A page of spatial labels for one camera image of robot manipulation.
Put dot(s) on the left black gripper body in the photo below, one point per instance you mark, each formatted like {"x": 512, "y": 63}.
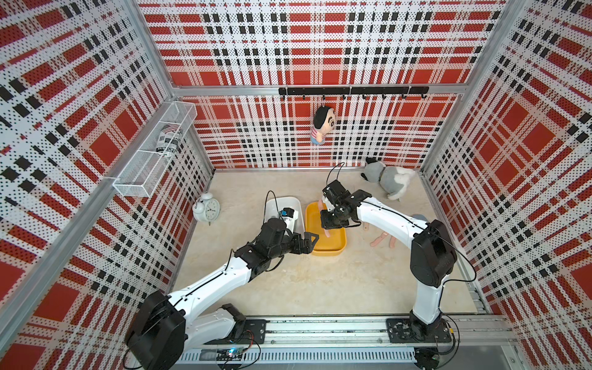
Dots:
{"x": 294, "y": 245}

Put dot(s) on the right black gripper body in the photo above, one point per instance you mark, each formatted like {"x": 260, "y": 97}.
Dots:
{"x": 333, "y": 219}

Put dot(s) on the yellow storage box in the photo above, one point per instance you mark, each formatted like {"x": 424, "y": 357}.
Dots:
{"x": 326, "y": 247}

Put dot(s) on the white storage box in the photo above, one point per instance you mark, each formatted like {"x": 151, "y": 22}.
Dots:
{"x": 275, "y": 205}

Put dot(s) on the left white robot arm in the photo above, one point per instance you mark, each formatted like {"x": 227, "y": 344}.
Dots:
{"x": 168, "y": 324}

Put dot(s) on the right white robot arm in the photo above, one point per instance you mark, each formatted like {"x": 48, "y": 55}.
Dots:
{"x": 432, "y": 253}

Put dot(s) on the grey plush dog toy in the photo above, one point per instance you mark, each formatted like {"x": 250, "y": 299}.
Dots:
{"x": 394, "y": 180}

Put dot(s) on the cartoon boy doll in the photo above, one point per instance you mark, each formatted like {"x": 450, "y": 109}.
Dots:
{"x": 323, "y": 123}

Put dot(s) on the white alarm clock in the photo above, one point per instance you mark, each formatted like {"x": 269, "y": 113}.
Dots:
{"x": 206, "y": 208}

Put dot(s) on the striped can in basket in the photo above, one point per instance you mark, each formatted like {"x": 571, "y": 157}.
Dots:
{"x": 168, "y": 141}

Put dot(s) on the black hook rail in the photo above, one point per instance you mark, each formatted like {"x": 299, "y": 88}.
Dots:
{"x": 345, "y": 91}

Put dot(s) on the white wire wall basket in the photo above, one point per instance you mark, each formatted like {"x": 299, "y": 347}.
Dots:
{"x": 144, "y": 171}

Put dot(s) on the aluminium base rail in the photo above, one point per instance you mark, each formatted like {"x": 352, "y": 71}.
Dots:
{"x": 462, "y": 341}

